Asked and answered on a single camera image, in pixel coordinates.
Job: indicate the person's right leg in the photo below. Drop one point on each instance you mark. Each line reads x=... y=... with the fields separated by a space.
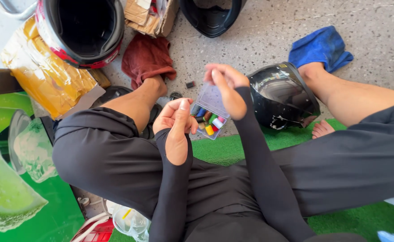
x=351 y=95

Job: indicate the green lime print cabinet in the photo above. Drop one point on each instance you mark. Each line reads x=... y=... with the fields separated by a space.
x=18 y=181

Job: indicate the black sandal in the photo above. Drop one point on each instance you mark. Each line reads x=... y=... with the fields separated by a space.
x=114 y=94
x=151 y=126

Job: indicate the black helmet with visor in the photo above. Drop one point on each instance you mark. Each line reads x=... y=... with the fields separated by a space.
x=277 y=97

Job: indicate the brown cardboard box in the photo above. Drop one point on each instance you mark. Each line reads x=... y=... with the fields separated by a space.
x=150 y=15

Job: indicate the clear plastic thread box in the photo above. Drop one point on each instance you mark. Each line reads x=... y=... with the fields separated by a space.
x=212 y=100

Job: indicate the red plastic crate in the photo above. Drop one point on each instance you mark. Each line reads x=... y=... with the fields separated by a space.
x=96 y=233

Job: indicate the grey metal frame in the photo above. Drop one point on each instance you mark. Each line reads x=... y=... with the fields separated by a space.
x=13 y=8

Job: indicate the person's black clothing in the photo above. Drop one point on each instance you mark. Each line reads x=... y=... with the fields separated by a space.
x=224 y=188

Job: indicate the red and black helmet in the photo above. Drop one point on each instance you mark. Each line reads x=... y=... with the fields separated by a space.
x=82 y=30

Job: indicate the person's left leg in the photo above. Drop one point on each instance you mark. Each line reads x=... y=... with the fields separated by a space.
x=136 y=104

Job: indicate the small black block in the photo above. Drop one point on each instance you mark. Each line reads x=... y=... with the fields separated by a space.
x=190 y=84

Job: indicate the yellow taped package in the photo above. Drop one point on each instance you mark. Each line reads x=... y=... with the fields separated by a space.
x=45 y=74

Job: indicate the person's left hand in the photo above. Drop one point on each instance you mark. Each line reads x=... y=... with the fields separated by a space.
x=176 y=148

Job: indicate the red-brown cloth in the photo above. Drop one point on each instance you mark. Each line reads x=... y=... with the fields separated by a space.
x=146 y=57

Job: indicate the person's right hand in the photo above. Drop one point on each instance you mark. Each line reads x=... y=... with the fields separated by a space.
x=234 y=100

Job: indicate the person's leg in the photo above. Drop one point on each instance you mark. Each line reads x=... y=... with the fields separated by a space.
x=351 y=95
x=136 y=104

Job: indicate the group of coloured thread spools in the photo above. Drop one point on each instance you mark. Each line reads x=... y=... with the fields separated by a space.
x=210 y=123

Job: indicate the green artificial turf mat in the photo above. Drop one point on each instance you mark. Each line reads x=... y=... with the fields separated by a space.
x=224 y=149

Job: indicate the clear plastic bag with cup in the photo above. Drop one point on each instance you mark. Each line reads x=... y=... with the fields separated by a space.
x=129 y=221

